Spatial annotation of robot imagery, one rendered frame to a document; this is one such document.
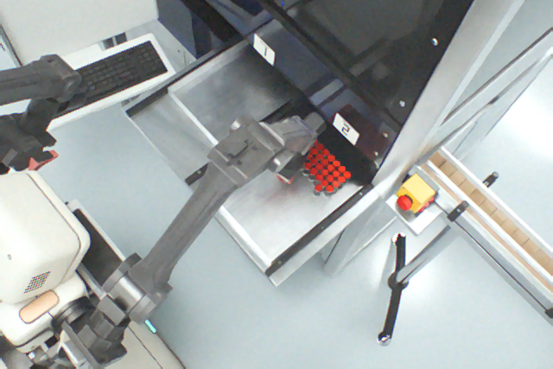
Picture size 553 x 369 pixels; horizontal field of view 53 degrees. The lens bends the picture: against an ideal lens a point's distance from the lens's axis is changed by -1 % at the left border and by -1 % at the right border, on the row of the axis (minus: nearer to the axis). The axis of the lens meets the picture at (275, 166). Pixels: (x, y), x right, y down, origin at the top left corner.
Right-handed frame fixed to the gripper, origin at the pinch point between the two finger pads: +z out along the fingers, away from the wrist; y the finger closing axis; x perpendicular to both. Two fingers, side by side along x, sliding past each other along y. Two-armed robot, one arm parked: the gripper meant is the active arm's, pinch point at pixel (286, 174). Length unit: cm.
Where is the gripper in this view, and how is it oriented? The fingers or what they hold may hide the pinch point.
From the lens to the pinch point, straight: 155.1
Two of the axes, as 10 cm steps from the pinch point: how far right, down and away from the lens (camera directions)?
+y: 5.6, -7.2, 4.0
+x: -8.2, -5.4, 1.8
